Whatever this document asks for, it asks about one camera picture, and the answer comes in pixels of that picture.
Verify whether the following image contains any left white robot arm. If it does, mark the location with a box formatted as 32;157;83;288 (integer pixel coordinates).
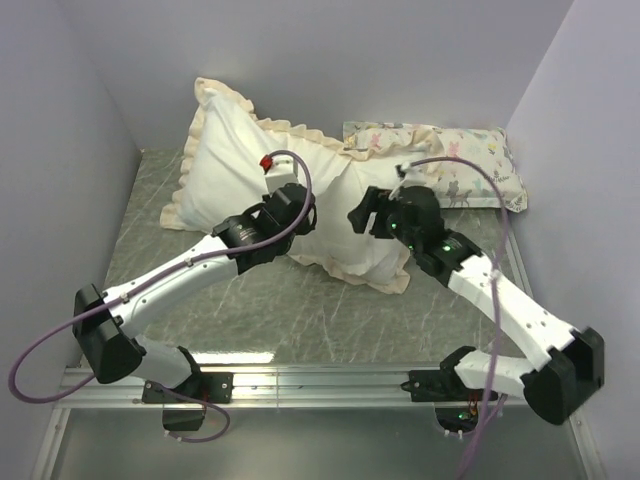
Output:
73;183;316;402

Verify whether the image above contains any aluminium mounting rail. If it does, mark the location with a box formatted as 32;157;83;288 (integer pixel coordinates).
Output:
34;209;591;480

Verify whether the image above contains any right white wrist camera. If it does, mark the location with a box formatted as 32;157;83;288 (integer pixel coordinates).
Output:
389;162;426;199

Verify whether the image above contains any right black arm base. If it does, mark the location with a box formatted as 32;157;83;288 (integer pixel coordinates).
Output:
400;370;484;438

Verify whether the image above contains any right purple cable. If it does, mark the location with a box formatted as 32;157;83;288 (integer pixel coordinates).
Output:
409;156;511;480

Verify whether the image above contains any grey pillowcase with cream trim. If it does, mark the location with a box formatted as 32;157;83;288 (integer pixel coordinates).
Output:
159;76;412;296

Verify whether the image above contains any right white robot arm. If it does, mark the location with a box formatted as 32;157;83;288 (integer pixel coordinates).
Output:
347;186;605;425

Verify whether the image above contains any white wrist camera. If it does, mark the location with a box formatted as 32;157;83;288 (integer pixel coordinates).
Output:
259;153;299;197
389;162;426;199

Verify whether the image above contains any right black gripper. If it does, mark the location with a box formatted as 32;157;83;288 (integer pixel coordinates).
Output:
347;186;421;252

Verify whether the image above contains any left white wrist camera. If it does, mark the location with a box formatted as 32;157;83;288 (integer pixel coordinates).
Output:
259;153;299;197

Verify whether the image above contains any floral print pillow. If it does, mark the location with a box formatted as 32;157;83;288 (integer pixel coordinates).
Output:
343;121;528;213

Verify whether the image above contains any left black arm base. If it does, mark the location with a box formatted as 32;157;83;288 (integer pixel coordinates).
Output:
141;372;234;443

